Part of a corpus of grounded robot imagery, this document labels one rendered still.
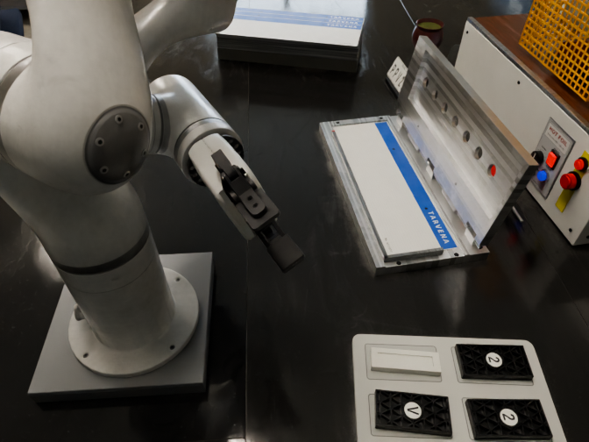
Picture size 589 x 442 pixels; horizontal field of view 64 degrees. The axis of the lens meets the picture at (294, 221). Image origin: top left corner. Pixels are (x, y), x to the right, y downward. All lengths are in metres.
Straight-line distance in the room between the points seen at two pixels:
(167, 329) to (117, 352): 0.07
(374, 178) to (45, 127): 0.69
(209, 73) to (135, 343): 0.87
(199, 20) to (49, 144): 0.25
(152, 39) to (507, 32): 0.83
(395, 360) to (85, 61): 0.54
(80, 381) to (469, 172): 0.71
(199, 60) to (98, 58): 1.04
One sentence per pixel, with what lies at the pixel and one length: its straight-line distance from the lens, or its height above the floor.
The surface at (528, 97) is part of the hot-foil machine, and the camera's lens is 1.05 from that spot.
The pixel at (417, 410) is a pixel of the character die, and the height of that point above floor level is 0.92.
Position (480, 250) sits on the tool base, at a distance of 0.89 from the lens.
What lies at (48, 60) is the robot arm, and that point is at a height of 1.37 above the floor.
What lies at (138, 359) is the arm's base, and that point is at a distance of 0.72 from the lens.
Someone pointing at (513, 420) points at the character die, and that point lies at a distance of 0.73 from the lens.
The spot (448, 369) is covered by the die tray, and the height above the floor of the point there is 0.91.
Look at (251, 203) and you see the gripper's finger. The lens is 0.47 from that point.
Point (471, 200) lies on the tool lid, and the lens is 0.88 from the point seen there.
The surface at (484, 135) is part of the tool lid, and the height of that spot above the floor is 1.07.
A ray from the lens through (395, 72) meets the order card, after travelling 1.33.
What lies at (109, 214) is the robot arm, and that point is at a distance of 0.56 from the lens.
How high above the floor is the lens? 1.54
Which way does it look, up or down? 45 degrees down
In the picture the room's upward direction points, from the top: straight up
